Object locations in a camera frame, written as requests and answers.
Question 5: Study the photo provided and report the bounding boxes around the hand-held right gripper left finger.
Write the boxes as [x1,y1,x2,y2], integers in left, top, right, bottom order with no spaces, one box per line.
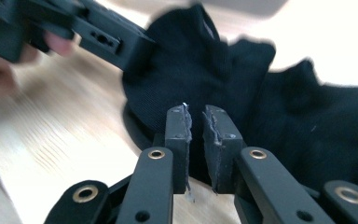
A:
[164,103,194,196]

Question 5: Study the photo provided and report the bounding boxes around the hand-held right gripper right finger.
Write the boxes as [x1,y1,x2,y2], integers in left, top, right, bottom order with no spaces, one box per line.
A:
[201,104,247,195]

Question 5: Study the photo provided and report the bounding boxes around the black ankle sock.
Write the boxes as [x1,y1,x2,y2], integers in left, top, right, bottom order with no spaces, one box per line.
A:
[239,59,358,198]
[121,3,277,185]

